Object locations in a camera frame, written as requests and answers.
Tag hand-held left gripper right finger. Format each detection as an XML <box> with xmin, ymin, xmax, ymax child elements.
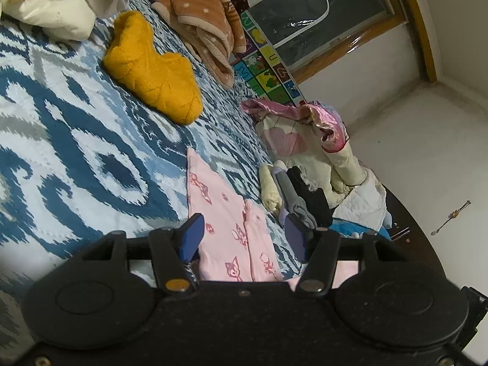
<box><xmin>285</xmin><ymin>214</ymin><xmax>416</xmax><ymax>298</ymax></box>

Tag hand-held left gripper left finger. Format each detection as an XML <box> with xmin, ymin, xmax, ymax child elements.
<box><xmin>72</xmin><ymin>213</ymin><xmax>206</xmax><ymax>298</ymax></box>

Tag pink printed garment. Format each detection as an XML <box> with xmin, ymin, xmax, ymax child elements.
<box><xmin>186</xmin><ymin>147</ymin><xmax>361</xmax><ymax>290</ymax></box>

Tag cream clothes pile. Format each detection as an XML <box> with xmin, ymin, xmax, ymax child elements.
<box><xmin>0</xmin><ymin>0</ymin><xmax>130</xmax><ymax>42</ymax></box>

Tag grey folded garment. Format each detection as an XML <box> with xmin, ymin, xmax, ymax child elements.
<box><xmin>274</xmin><ymin>171</ymin><xmax>318</xmax><ymax>229</ymax></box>

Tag black folded garment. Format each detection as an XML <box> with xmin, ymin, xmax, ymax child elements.
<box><xmin>287</xmin><ymin>166</ymin><xmax>334</xmax><ymax>227</ymax></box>

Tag blue cloth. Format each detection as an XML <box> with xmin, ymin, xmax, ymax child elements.
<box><xmin>330</xmin><ymin>213</ymin><xmax>393</xmax><ymax>242</ymax></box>

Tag pale yellow folded garment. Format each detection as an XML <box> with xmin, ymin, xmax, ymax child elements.
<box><xmin>259</xmin><ymin>164</ymin><xmax>286</xmax><ymax>216</ymax></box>

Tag white quilted cloth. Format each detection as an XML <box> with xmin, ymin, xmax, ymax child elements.
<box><xmin>332</xmin><ymin>168</ymin><xmax>387</xmax><ymax>233</ymax></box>

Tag lavender folded garment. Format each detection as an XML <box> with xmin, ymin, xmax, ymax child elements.
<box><xmin>271</xmin><ymin>159</ymin><xmax>292</xmax><ymax>226</ymax></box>

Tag cream quilt with pink satin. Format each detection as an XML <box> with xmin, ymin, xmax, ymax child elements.
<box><xmin>241</xmin><ymin>98</ymin><xmax>376</xmax><ymax>208</ymax></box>

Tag small metal hair pin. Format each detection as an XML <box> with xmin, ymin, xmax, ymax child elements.
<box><xmin>431</xmin><ymin>199</ymin><xmax>471</xmax><ymax>236</ymax></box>

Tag colourful alphabet mat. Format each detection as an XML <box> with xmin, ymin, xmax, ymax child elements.
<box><xmin>229</xmin><ymin>9</ymin><xmax>307</xmax><ymax>107</ymax></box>

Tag blue white patterned blanket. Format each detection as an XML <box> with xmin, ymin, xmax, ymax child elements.
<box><xmin>0</xmin><ymin>0</ymin><xmax>306</xmax><ymax>351</ymax></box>

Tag brown dotted fleece garment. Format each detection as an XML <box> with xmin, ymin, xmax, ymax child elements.
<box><xmin>152</xmin><ymin>0</ymin><xmax>248</xmax><ymax>90</ymax></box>

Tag window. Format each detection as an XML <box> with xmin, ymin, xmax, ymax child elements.
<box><xmin>233</xmin><ymin>0</ymin><xmax>407</xmax><ymax>82</ymax></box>

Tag dark bed frame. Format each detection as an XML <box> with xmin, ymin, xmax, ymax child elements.
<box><xmin>381</xmin><ymin>185</ymin><xmax>488</xmax><ymax>355</ymax></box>

